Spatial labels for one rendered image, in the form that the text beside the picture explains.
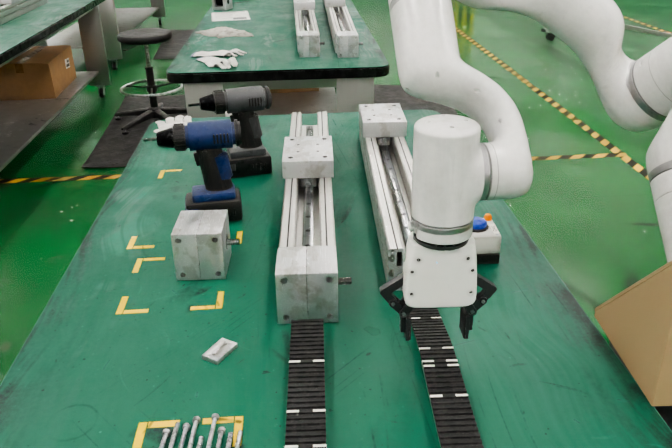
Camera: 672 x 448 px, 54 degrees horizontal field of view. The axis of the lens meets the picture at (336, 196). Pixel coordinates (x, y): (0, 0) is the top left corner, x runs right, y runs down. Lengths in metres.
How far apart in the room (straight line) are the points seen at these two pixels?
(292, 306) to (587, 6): 0.67
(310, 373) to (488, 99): 0.45
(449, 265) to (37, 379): 0.62
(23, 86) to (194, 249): 3.70
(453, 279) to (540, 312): 0.28
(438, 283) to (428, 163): 0.18
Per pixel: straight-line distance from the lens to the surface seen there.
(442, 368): 0.97
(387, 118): 1.68
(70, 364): 1.10
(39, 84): 4.79
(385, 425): 0.93
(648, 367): 1.03
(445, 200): 0.85
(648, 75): 1.22
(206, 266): 1.23
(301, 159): 1.42
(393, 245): 1.15
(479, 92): 0.91
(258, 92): 1.62
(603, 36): 1.18
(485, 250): 1.27
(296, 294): 1.07
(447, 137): 0.81
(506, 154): 0.87
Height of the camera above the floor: 1.42
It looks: 25 degrees down
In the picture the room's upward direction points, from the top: 1 degrees counter-clockwise
